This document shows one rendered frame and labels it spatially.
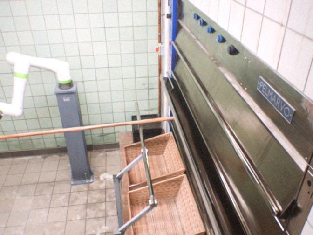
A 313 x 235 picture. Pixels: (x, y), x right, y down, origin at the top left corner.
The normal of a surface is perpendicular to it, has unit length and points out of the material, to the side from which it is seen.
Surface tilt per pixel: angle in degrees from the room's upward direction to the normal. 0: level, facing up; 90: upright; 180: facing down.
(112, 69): 90
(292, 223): 90
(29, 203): 0
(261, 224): 70
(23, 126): 90
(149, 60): 90
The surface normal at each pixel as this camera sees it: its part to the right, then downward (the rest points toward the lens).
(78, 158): 0.16, 0.52
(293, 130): -0.99, 0.07
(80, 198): 0.00, -0.85
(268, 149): -0.93, -0.22
